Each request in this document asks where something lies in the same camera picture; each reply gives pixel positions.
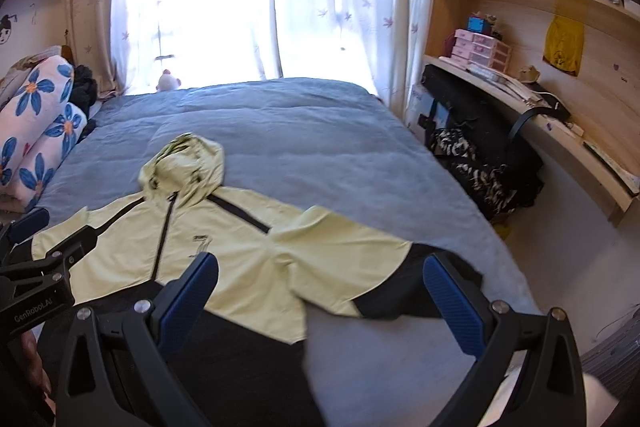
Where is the yellow and black hooded jacket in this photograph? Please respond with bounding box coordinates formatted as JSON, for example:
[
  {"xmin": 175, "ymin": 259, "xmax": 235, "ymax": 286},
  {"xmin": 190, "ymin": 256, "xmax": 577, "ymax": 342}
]
[{"xmin": 30, "ymin": 134, "xmax": 439, "ymax": 426}]

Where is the dark clothes pile by pillows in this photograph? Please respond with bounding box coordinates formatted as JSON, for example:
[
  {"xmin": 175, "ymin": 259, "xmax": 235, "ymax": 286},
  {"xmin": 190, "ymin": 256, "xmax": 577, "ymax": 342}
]
[{"xmin": 68, "ymin": 65, "xmax": 98, "ymax": 119}]

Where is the person left hand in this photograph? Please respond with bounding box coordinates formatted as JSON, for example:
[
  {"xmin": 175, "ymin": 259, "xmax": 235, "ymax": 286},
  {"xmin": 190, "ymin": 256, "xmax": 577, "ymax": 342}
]
[{"xmin": 21, "ymin": 331, "xmax": 51, "ymax": 400}]

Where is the lower blue flower pillow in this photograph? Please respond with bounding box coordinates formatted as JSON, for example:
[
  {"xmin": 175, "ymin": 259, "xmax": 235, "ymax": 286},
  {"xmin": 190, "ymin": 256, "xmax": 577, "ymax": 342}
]
[{"xmin": 1, "ymin": 103, "xmax": 87, "ymax": 213}]

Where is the blue flower pillow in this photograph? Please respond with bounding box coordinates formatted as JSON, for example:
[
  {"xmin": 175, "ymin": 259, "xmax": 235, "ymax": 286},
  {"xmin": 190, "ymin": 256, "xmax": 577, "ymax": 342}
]
[
  {"xmin": 1, "ymin": 103, "xmax": 87, "ymax": 213},
  {"xmin": 0, "ymin": 55, "xmax": 74, "ymax": 192}
]

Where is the upper blue flower pillow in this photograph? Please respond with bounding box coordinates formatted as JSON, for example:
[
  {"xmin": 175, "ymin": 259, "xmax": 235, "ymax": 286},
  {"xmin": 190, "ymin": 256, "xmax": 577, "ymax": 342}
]
[{"xmin": 0, "ymin": 55, "xmax": 74, "ymax": 192}]

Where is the white pink plush toy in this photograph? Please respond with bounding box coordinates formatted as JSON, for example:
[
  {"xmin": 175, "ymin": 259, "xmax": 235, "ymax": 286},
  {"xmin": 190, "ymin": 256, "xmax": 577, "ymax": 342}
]
[{"xmin": 156, "ymin": 69, "xmax": 181, "ymax": 92}]

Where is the wooden curved desk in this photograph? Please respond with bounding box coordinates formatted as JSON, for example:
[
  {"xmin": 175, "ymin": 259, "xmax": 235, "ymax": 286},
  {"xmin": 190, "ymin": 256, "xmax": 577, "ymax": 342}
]
[{"xmin": 423, "ymin": 55, "xmax": 638, "ymax": 228}]

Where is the black white patterned cloth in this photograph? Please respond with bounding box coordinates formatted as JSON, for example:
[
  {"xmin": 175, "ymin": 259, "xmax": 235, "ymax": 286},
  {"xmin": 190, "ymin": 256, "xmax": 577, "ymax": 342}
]
[{"xmin": 427, "ymin": 128, "xmax": 544, "ymax": 222}]

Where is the grey bed blanket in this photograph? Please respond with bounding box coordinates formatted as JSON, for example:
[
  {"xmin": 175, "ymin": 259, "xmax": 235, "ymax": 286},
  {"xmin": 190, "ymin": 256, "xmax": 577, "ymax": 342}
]
[{"xmin": 41, "ymin": 79, "xmax": 536, "ymax": 426}]

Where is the white blue box by bed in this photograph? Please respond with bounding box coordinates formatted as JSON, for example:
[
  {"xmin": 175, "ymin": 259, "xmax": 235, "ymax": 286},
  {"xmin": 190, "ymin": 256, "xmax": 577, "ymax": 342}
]
[{"xmin": 405, "ymin": 83, "xmax": 434, "ymax": 133}]

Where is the pink drawer organizer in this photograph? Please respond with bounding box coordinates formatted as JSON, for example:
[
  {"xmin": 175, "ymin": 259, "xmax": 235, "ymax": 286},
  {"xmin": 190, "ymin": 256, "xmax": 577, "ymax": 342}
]
[{"xmin": 450, "ymin": 28, "xmax": 511, "ymax": 72}]

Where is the blue box on organizer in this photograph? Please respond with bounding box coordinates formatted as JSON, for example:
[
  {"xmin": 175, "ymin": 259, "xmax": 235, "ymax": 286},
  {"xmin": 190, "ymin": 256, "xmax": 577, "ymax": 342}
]
[{"xmin": 466, "ymin": 15, "xmax": 492, "ymax": 36}]

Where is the cartoon wall sticker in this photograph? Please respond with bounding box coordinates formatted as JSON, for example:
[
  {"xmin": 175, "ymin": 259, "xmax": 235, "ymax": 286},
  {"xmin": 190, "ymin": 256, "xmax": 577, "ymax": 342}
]
[{"xmin": 0, "ymin": 14, "xmax": 17, "ymax": 44}]

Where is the yellow cloth on wall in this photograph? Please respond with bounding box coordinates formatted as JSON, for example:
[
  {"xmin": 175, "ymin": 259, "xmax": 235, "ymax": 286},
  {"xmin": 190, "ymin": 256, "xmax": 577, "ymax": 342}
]
[{"xmin": 542, "ymin": 15, "xmax": 585, "ymax": 77}]

